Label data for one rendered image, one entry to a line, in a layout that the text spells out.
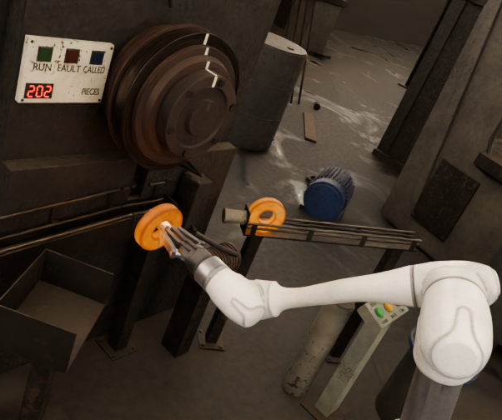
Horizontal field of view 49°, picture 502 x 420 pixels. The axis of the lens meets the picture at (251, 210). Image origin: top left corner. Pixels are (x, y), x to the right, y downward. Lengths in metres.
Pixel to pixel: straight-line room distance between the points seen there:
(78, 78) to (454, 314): 1.16
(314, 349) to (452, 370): 1.27
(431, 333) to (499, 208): 2.90
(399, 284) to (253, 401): 1.25
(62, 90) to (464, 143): 3.06
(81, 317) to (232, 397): 0.98
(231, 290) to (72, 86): 0.73
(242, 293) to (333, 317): 0.88
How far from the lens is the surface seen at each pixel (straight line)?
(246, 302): 1.43
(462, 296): 1.19
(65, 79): 1.64
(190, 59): 1.66
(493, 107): 4.06
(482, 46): 4.15
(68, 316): 1.61
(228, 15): 1.97
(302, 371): 2.44
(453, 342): 1.12
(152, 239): 1.64
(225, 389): 2.42
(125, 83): 1.63
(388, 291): 1.34
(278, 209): 2.18
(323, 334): 2.31
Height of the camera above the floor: 1.70
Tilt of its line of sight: 27 degrees down
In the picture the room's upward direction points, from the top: 23 degrees clockwise
